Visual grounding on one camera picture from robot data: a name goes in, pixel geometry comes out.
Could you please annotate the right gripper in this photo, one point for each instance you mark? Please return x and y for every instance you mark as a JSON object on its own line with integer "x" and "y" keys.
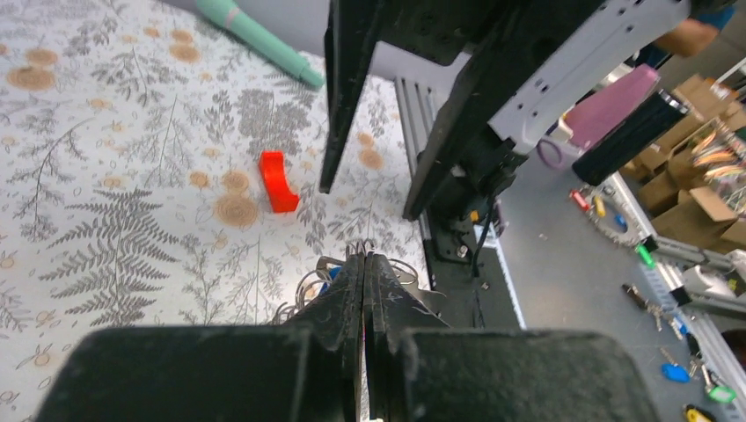
{"x": 511, "y": 40}

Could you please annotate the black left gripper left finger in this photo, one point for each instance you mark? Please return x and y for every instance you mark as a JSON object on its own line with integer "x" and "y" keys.
{"x": 306, "y": 369}

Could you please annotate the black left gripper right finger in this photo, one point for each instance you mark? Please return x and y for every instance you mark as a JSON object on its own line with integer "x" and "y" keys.
{"x": 420, "y": 369}

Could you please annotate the blue key tag with key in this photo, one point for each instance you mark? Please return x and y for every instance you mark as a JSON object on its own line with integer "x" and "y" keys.
{"x": 332, "y": 274}

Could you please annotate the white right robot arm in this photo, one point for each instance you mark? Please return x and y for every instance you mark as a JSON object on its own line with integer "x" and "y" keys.
{"x": 487, "y": 167}

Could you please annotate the round keyring with tags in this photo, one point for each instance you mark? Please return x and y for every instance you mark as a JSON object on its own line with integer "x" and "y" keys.
{"x": 606, "y": 212}

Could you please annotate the pink foam block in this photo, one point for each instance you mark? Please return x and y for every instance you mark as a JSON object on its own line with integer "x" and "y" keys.
{"x": 594, "y": 117}

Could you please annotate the red key tag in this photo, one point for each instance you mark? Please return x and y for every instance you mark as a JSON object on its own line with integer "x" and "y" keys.
{"x": 272, "y": 169}

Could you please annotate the black cylinder bottle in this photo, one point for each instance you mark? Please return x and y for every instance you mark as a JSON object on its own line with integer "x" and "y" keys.
{"x": 655, "y": 116}

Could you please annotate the floral table mat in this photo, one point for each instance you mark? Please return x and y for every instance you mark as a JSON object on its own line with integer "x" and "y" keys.
{"x": 131, "y": 194}

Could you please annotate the loose key tags on bench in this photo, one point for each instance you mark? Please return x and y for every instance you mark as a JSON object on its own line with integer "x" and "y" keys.
{"x": 680, "y": 384}

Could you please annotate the cardboard boxes stack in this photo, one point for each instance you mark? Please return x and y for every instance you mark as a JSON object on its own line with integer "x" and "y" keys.
{"x": 692, "y": 178}

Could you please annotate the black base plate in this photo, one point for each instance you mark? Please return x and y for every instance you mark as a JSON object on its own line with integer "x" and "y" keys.
{"x": 466, "y": 263}

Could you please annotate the mint green handle tool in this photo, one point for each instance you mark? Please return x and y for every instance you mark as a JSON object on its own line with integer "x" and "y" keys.
{"x": 230, "y": 16}

